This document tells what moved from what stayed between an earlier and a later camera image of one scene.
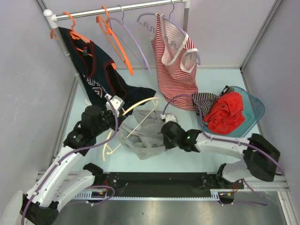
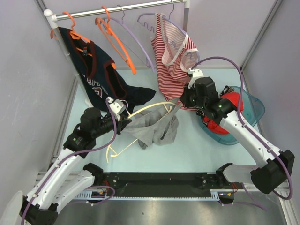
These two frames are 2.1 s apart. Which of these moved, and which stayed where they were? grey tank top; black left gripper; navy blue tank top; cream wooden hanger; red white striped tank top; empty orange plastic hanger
Moved: black left gripper; cream wooden hanger; grey tank top
Stayed: navy blue tank top; empty orange plastic hanger; red white striped tank top
